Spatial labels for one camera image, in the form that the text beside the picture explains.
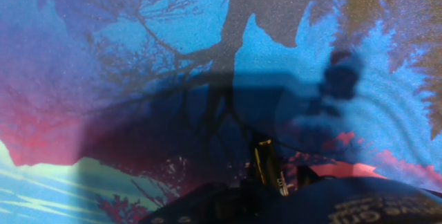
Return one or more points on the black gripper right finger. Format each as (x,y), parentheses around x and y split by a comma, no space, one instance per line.
(305,177)

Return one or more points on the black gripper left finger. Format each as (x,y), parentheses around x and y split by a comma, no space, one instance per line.
(214,203)

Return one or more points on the dark slim pen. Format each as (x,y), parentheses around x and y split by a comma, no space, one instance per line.
(267,161)

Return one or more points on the landscape print cloth mat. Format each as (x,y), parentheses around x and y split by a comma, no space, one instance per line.
(276,61)

